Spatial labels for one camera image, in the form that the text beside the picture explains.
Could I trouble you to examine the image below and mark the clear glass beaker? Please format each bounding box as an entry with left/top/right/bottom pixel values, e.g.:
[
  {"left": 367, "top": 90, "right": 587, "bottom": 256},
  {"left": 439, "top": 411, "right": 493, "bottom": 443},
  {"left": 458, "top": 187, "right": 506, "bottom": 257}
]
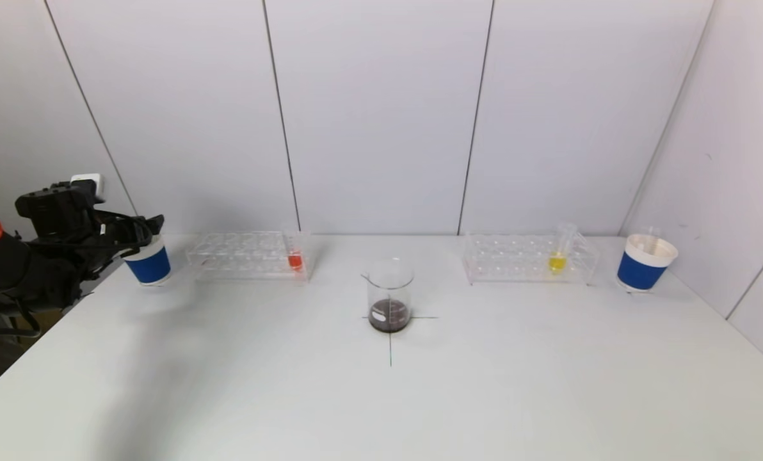
[{"left": 360, "top": 257, "right": 415, "bottom": 334}]

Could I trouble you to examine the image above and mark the test tube with orange liquid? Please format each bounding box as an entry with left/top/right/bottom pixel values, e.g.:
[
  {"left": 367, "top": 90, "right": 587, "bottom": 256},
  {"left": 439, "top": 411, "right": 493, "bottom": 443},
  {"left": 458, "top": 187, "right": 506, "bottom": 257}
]
[{"left": 282, "top": 224, "right": 306, "bottom": 273}]

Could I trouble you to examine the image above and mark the clear acrylic test tube rack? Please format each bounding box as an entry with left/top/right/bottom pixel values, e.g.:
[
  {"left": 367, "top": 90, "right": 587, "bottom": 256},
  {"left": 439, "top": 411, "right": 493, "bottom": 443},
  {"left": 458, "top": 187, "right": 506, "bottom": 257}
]
[
  {"left": 462, "top": 232, "right": 598, "bottom": 286},
  {"left": 186, "top": 230, "right": 316, "bottom": 282}
]

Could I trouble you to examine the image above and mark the test tube with yellow liquid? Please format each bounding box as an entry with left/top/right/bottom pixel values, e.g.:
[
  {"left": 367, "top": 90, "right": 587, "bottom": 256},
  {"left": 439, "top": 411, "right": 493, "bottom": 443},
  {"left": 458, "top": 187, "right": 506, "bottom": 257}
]
[{"left": 547, "top": 223, "right": 577, "bottom": 277}]

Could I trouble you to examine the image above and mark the blue white paper cup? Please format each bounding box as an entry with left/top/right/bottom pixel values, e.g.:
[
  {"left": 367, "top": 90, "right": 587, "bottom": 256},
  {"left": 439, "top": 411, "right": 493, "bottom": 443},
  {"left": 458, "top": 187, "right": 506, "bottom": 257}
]
[
  {"left": 615, "top": 234, "right": 679, "bottom": 294},
  {"left": 124, "top": 234, "right": 173, "bottom": 287}
]

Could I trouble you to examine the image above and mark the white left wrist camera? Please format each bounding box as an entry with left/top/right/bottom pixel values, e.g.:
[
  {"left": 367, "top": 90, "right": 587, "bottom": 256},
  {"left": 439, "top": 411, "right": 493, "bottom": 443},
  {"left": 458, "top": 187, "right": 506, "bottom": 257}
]
[{"left": 70, "top": 174, "right": 106, "bottom": 204}]

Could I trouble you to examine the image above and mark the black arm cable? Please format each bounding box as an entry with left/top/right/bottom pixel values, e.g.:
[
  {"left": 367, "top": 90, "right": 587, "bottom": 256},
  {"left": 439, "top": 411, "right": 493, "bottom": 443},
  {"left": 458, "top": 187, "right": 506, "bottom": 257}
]
[{"left": 0, "top": 298, "right": 42, "bottom": 340}]

